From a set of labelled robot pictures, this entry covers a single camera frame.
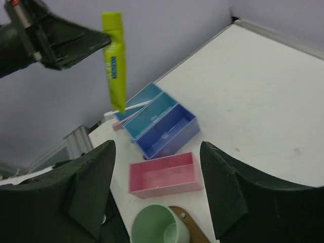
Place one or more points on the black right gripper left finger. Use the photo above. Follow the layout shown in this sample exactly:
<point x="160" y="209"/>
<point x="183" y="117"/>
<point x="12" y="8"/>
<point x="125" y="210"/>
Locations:
<point x="70" y="203"/>

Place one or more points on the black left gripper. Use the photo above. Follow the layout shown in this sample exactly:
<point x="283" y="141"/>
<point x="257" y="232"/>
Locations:
<point x="35" y="32"/>

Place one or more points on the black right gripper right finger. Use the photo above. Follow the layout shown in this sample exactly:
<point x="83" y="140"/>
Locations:
<point x="248" y="205"/>

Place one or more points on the green plastic cup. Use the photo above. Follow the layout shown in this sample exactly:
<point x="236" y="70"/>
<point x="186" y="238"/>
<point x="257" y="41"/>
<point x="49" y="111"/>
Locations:
<point x="157" y="223"/>

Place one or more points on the oval wooden tray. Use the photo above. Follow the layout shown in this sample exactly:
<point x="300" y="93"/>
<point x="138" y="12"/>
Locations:
<point x="196" y="234"/>

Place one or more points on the white toothbrush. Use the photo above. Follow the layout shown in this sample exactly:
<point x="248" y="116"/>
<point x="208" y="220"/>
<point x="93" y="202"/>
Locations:
<point x="110" y="114"/>

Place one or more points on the pink toothbrush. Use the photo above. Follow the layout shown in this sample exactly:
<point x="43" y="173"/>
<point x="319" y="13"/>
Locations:
<point x="119" y="125"/>

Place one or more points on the pink plastic bin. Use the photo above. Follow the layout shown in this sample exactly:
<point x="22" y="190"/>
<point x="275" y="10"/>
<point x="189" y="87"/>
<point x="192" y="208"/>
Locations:
<point x="173" y="174"/>

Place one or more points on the teal plastic bin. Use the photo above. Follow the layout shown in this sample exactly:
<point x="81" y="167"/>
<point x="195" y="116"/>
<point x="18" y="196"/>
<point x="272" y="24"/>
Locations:
<point x="149" y="115"/>

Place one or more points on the light blue plastic bin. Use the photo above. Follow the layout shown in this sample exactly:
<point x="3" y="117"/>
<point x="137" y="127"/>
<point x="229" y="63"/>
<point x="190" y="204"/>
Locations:
<point x="148" y="93"/>

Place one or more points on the aluminium front rail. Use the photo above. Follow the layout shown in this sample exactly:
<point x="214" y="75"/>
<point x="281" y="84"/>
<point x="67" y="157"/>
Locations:
<point x="78" y="142"/>

